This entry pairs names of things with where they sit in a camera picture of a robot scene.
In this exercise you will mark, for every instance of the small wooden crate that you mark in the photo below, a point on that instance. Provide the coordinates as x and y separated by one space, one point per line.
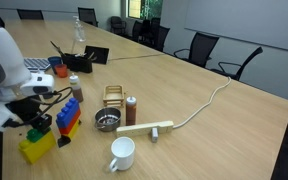
113 96

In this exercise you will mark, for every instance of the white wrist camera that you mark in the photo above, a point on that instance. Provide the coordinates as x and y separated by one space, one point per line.
37 85

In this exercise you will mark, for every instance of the long blue lego brick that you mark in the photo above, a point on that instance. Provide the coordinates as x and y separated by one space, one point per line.
67 113

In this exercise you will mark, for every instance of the orange plastic cup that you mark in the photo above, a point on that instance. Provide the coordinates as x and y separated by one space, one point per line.
61 71

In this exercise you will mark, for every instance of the window with green view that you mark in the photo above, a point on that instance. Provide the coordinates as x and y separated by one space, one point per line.
145 8

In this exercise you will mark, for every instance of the cream power strip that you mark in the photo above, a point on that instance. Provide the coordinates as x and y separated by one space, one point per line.
144 128

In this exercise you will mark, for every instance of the clear pump sanitizer bottle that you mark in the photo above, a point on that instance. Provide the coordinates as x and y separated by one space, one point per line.
79 31

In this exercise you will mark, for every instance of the white ceramic mug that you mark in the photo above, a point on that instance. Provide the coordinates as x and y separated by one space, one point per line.
122 154

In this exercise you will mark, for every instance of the long red lego brick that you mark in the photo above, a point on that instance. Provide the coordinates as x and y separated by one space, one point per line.
72 124

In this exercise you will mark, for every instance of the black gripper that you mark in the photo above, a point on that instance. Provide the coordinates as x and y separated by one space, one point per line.
24 109

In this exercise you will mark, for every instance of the black utensil organizer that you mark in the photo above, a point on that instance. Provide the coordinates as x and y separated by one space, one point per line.
79 63

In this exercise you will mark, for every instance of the red sauce squeeze bottle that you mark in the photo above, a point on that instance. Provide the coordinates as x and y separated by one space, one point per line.
131 112

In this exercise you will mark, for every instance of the long yellow lego brick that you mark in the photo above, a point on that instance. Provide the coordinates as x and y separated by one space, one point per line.
74 130

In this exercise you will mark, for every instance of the large yellow lego brick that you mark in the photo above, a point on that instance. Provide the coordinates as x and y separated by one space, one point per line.
39 150

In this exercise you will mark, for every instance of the wall whiteboard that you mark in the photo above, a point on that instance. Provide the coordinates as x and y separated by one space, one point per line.
250 20

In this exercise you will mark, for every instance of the small metal pot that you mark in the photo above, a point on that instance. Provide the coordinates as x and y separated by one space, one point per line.
107 119

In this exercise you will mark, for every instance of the blue plastic cup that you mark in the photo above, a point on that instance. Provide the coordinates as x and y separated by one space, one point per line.
54 62

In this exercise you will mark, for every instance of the brown sauce squeeze bottle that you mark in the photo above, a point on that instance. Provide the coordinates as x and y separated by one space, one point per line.
76 90

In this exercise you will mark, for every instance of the green lego brick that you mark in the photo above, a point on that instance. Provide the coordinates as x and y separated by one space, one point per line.
34 136

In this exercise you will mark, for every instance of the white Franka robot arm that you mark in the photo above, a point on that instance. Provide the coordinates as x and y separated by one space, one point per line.
0 56

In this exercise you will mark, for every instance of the black clip stand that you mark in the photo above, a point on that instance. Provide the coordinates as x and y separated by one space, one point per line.
64 140
80 123

